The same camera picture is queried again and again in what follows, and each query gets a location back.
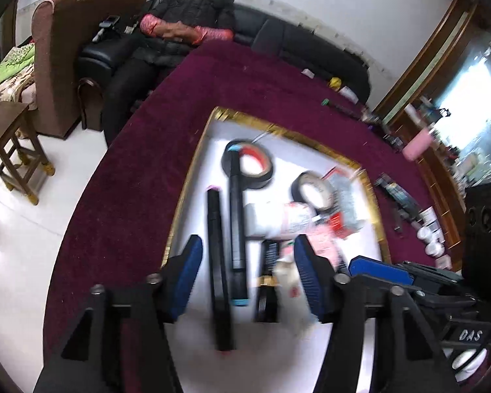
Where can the phone on holder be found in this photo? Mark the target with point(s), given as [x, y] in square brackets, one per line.
[108, 24]

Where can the white tube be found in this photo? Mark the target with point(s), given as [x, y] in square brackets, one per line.
[347, 93]

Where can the wooden cabinet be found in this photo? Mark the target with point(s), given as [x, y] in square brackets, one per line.
[446, 49]

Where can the black bottle gold band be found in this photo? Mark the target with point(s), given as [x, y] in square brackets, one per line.
[266, 303]

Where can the floral beige blanket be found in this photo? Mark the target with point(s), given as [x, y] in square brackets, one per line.
[4, 92]

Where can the brown armchair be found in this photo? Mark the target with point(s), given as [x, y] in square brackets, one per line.
[61, 49]

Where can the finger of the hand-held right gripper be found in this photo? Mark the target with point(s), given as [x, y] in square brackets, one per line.
[376, 268]

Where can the yellow black round object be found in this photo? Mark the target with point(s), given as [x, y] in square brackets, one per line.
[333, 82]

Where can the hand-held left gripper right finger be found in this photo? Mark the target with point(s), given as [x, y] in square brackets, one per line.
[309, 278]

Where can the small white crumpled packet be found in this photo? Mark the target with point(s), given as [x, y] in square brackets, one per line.
[286, 272]

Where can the white tube bottle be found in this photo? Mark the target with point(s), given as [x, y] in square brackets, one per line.
[270, 219]

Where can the clear blister pack red card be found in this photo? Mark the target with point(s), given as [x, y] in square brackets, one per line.
[341, 196]

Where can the black cosmetic tube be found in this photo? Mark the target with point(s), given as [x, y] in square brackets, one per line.
[397, 194]

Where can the pink-tipped black marker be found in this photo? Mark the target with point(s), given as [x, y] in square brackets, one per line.
[219, 274]

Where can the pink bottle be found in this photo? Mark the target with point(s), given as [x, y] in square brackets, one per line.
[417, 147]

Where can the white cream jar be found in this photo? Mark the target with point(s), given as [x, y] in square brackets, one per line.
[425, 234]
[433, 248]

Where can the white tray gold rim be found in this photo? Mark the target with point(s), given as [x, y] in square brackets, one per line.
[212, 159]

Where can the green-capped black marker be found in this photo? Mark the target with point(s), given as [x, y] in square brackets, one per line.
[339, 105]

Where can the black red tape roll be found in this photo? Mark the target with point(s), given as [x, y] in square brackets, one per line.
[266, 174]

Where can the black leather sofa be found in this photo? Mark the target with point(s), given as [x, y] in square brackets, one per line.
[294, 45]

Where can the black loudspeaker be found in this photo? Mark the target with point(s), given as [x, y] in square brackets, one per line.
[487, 221]

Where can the wooden stool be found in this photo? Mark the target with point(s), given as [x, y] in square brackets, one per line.
[4, 118]

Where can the green blanket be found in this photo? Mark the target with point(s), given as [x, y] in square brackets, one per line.
[12, 65]

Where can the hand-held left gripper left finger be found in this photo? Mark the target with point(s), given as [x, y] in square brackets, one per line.
[188, 270]

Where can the blue-capped black marker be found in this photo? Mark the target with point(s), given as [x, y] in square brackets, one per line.
[237, 221]

